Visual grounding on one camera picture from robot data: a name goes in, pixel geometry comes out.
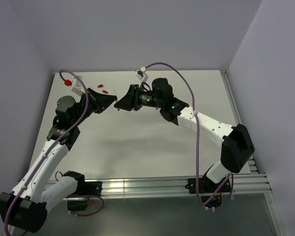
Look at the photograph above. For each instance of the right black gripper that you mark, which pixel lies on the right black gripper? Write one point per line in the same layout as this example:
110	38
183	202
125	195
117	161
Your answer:
131	100

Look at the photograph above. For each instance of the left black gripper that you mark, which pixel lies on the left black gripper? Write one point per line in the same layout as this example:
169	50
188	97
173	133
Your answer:
100	101

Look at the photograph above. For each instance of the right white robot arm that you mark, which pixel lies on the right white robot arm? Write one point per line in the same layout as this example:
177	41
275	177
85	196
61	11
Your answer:
235	142

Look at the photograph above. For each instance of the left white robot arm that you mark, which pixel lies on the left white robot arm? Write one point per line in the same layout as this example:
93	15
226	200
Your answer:
27	205

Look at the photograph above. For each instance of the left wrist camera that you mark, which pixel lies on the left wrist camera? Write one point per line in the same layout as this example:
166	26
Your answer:
77	87

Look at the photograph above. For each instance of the aluminium front rail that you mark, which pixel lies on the aluminium front rail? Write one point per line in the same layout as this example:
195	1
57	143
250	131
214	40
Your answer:
158	187

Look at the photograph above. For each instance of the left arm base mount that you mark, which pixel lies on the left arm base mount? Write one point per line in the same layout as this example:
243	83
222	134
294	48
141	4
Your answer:
80	201

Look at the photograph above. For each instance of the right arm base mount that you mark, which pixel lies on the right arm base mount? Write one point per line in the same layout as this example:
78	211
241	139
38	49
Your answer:
206	188

